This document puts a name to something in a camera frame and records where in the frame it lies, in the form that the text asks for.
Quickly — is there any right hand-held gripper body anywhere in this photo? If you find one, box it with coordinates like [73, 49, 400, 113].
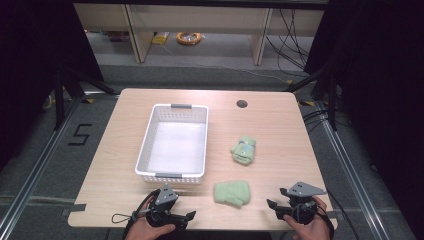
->
[279, 180, 328, 226]

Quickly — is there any person's right hand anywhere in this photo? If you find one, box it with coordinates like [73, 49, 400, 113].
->
[283, 196, 332, 240]

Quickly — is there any person's left hand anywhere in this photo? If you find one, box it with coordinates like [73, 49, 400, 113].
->
[124, 218, 177, 240]

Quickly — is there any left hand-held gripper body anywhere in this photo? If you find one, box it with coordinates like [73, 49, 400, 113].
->
[145, 184, 184, 232]

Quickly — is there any left hand-held gripper black cable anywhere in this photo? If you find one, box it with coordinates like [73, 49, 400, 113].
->
[111, 189, 162, 240]

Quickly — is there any aluminium floor rail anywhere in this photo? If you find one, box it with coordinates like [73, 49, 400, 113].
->
[0, 96, 85, 234]
[314, 99, 392, 240]

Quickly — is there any plain green fluffy glove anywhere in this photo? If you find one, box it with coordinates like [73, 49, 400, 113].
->
[213, 180, 252, 209]

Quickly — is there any green fluffy glove with label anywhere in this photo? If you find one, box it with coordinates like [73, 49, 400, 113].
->
[229, 134, 258, 167]

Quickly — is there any beige wooden shelf unit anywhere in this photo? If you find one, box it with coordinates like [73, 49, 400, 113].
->
[73, 2, 326, 66]

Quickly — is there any black metal frame stand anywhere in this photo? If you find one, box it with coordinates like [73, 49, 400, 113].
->
[283, 66, 339, 132]
[53, 64, 118, 131]

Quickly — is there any yellow packet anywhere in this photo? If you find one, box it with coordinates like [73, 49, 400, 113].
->
[151, 32, 170, 46]

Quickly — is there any dark curtain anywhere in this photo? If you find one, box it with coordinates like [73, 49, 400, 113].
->
[304, 0, 424, 231]
[0, 0, 105, 171]

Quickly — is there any hand-held gripper black cable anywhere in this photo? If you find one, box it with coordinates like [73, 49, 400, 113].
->
[111, 189, 162, 240]
[311, 189, 360, 240]

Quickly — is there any right hand-held gripper black cable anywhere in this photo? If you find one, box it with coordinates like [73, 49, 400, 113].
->
[311, 189, 360, 240]

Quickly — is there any bundle of black floor cables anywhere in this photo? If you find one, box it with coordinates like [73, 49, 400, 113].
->
[265, 8, 312, 80]

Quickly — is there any white plastic basket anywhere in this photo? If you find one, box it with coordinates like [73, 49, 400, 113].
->
[134, 103, 210, 185]

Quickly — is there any thin white floor cable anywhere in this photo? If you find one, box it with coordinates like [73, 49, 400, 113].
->
[159, 43, 292, 84]

